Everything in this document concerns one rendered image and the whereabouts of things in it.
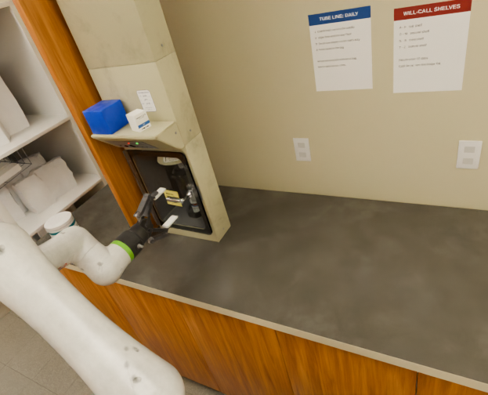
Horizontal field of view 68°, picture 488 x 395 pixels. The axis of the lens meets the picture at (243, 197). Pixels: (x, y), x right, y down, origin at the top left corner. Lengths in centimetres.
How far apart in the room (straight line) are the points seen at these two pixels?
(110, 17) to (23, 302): 87
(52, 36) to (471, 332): 158
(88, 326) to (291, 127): 116
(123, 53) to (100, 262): 67
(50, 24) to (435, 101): 133
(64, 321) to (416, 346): 90
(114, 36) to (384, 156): 108
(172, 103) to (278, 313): 79
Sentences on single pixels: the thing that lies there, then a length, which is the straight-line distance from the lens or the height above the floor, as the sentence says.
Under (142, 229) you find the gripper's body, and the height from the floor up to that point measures 122.
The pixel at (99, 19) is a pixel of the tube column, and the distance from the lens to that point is 134.
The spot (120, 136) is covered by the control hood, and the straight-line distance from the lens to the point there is 134.
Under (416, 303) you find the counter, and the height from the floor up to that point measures 94.
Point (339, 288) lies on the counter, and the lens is 131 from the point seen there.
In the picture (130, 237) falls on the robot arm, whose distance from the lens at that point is 129.
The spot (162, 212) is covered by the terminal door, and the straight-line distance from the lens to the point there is 164.
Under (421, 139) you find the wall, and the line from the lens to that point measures 152.
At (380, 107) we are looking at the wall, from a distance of 148.
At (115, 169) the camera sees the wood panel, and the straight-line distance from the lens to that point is 160.
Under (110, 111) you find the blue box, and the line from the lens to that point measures 138.
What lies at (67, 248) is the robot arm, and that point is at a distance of 120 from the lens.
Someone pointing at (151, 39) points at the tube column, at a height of 177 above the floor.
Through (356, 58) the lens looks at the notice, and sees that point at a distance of 143.
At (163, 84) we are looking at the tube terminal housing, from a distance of 126.
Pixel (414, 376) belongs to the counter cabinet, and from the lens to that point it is 129.
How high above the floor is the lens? 194
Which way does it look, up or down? 34 degrees down
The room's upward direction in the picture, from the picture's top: 15 degrees counter-clockwise
